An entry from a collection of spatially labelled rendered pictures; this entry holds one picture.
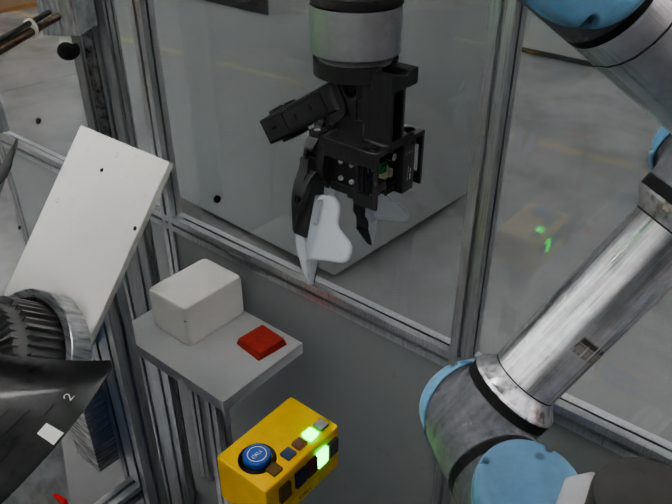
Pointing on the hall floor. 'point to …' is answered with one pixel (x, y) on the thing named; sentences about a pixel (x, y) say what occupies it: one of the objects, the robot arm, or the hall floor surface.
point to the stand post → (129, 401)
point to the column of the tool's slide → (173, 429)
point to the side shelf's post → (220, 429)
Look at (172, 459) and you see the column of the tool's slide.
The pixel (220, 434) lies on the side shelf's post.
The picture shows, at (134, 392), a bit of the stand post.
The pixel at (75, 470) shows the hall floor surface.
